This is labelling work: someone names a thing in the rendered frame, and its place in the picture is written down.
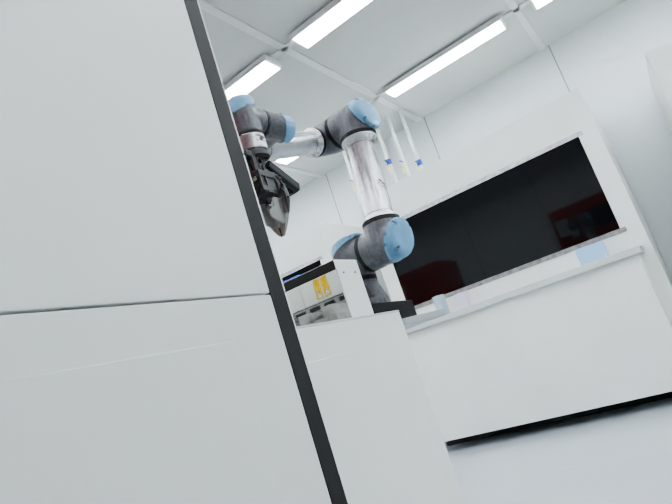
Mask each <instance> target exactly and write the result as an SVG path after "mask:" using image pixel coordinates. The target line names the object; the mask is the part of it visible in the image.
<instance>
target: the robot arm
mask: <svg viewBox="0 0 672 504"><path fill-rule="evenodd" d="M228 102H229V105H230V108H231V112H232V115H233V118H234V122H235V125H236V128H237V132H238V135H239V138H240V142H241V145H242V148H243V151H244V153H243V155H245V158H246V161H247V165H248V168H249V171H250V175H251V178H252V181H253V185H254V188H255V191H256V195H257V198H258V201H259V205H260V208H261V211H262V215H263V218H264V221H265V225H266V226H268V227H270V228H271V229H272V230H273V231H274V232H275V233H276V234H277V235H278V236H280V237H283V236H285V234H286V230H287V225H288V220H289V212H290V196H292V195H293V194H295V193H297V192H298V191H300V184H299V183H298V182H296V181H295V180H294V179H293V178H291V177H290V176H289V175H288V174H286V173H285V172H284V171H283V170H281V169H280V168H279V167H278V166H276V165H275V164H274V163H272V162H271V161H270V160H278V159H285V158H293V157H300V156H307V157H309V158H318V157H323V156H329V155H333V154H336V153H339V152H342V151H344V150H345V151H347V152H348V153H349V157H350V161H351V165H352V169H353V172H354V176H355V180H356V184H357V188H358V192H359V196H360V200H361V204H362V208H363V211H364V215H365V220H364V222H363V223H362V228H363V232H364V234H362V233H353V234H350V235H349V236H345V237H343V238H341V239H339V240H338V241H337V242H335V243H334V245H333V246H332V249H331V253H332V260H356V261H357V264H358V267H359V270H360V273H361V276H362V279H363V282H364V285H365V288H366V291H367V294H368V297H369V300H370V303H380V302H390V299H389V297H388V295H387V294H386V292H385V291H384V289H383V288H382V287H381V285H380V284H379V282H378V279H377V275H376V272H375V271H377V270H380V269H382V268H384V267H386V266H388V265H390V264H393V263H395V262H399V261H401V260H402V259H403V258H405V257H407V256H408V255H410V253H411V252H412V250H413V247H414V235H413V232H412V229H411V227H410V226H409V223H408V222H407V221H406V220H405V219H404V218H402V217H400V216H399V214H398V213H396V212H394V211H393V209H392V206H391V202H390V198H389V195H388V191H387V188H386V184H385V180H384V177H383V173H382V169H381V166H380V162H379V158H378V155H377V151H376V148H375V143H376V142H377V139H378V137H377V133H376V129H378V128H379V127H380V125H381V119H380V116H379V114H378V113H377V111H376V110H375V108H374V107H373V106H372V105H371V104H370V103H369V102H367V101H366V100H364V99H362V98H355V99H354V100H352V101H350V102H348V103H347V104H346V105H345V106H343V107H342V108H341V109H339V110H338V111H337V112H335V113H334V114H333V115H331V116H330V117H329V118H327V119H326V120H324V121H323V122H322V123H320V124H319V125H317V126H315V127H313V128H307V129H306V130H304V131H303V132H296V125H295V122H294V120H293V119H292V118H291V117H290V116H287V115H284V114H282V113H276V112H272V111H268V110H264V109H261V108H257V107H256V106H255V105H256V104H255V102H254V101H253V98H252V97H251V96H249V95H247V94H239V95H235V96H233V97H231V98H230V99H229V100H228ZM265 162H266V163H265ZM271 203H272V204H273V206H269V204H271Z"/></svg>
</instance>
